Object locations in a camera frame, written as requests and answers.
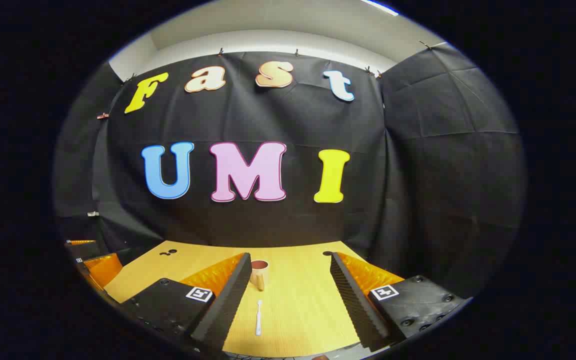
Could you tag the beige cup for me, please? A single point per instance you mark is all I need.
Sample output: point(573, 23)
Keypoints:
point(259, 274)

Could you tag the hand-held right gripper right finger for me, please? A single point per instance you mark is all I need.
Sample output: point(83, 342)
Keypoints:
point(353, 305)

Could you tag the white toothbrush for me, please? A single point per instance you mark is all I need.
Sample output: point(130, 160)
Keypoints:
point(258, 320)

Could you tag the wooden desktop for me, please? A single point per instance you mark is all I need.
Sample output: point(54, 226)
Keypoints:
point(293, 320)

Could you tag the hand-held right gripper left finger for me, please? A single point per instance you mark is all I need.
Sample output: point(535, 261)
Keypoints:
point(228, 310)

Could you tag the black backdrop cloth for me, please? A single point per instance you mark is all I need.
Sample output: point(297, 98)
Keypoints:
point(278, 220)

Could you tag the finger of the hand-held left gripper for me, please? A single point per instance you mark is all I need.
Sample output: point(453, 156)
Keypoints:
point(104, 269)
point(84, 248)

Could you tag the copper metal clip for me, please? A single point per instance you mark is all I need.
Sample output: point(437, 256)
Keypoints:
point(102, 115)

